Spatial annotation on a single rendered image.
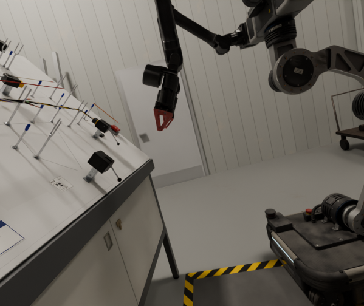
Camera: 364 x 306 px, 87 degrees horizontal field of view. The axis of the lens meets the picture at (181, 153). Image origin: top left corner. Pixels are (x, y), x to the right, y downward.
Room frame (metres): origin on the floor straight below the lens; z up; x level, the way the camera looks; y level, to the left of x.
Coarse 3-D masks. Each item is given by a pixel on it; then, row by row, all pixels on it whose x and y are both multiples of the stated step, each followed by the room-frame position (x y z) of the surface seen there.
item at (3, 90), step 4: (4, 76) 0.75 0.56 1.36; (8, 76) 0.75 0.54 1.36; (12, 76) 0.78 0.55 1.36; (8, 80) 0.75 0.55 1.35; (12, 80) 0.76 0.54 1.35; (16, 80) 0.77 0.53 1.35; (4, 84) 0.77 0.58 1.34; (8, 84) 0.76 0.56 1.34; (12, 84) 0.77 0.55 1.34; (16, 84) 0.78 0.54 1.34; (4, 88) 0.77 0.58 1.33; (8, 88) 0.79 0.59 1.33; (4, 92) 0.77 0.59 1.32; (8, 92) 0.78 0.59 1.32; (8, 96) 0.78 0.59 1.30
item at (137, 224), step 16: (144, 192) 1.04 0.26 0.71; (128, 208) 0.81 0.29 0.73; (144, 208) 0.98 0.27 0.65; (112, 224) 0.66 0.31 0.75; (128, 224) 0.77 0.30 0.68; (144, 224) 0.92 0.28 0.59; (160, 224) 1.16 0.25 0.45; (128, 240) 0.73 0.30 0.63; (144, 240) 0.87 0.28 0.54; (128, 256) 0.69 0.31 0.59; (144, 256) 0.82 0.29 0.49; (128, 272) 0.66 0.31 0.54; (144, 272) 0.77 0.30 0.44
